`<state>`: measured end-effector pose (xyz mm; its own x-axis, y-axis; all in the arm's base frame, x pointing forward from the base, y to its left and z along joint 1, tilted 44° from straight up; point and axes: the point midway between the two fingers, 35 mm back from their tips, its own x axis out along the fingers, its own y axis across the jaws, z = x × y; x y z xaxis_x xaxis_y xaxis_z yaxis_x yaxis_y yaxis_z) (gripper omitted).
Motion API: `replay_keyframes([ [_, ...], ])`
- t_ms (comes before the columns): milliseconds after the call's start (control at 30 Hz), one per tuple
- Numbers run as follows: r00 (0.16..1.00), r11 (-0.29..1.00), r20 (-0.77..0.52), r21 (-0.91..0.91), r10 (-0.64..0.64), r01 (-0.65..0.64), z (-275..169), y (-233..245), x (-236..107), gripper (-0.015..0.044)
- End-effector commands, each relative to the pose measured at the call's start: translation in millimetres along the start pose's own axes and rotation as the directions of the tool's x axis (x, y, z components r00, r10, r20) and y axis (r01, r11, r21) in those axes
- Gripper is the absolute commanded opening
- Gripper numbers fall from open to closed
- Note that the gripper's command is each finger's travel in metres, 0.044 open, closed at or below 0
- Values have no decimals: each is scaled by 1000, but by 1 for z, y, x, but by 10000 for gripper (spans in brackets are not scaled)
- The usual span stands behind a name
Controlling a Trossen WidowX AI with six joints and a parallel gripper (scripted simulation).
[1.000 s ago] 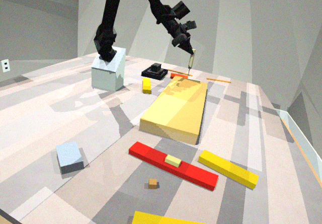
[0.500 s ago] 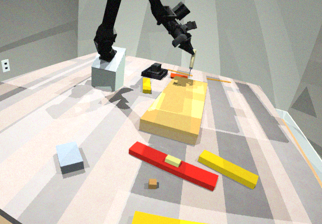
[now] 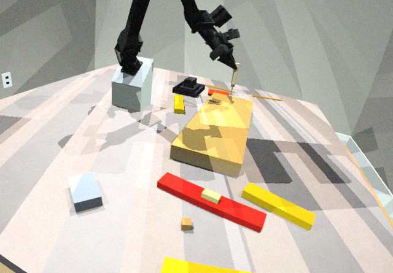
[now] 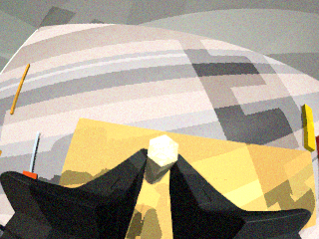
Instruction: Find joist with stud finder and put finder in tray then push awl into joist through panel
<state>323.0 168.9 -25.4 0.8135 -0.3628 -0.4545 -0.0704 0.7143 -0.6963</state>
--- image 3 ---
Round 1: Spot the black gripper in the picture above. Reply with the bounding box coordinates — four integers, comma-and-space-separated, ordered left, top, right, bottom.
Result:
205, 31, 237, 70

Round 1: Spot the small tan cube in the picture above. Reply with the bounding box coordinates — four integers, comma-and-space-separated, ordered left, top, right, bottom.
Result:
181, 218, 191, 231

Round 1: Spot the red flat bar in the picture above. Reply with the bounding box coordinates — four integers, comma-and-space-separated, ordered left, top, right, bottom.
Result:
157, 172, 266, 233

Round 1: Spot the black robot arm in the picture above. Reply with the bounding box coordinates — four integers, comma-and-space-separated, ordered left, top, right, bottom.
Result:
115, 0, 240, 76

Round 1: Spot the tan rectangular panel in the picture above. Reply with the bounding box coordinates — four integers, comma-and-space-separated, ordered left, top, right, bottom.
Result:
169, 92, 253, 177

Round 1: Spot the orange-handled awl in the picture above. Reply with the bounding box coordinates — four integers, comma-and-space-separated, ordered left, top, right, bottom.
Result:
208, 89, 229, 96

